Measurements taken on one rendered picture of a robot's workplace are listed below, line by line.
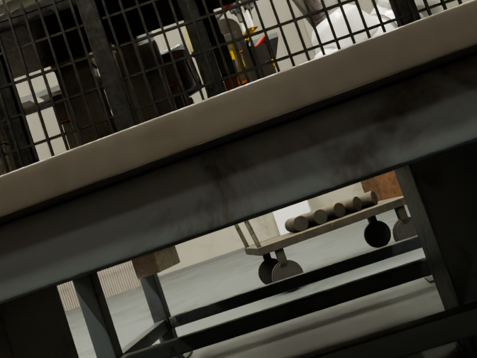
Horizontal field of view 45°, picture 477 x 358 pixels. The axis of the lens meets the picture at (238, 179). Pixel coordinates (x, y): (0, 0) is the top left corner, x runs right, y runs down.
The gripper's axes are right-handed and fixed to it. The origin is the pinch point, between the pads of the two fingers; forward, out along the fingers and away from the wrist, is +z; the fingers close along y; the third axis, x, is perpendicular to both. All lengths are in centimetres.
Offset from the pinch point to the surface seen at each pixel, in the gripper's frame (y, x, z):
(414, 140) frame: 58, 136, 66
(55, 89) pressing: 78, 53, 27
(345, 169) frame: 64, 132, 66
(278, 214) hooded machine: -363, -833, 76
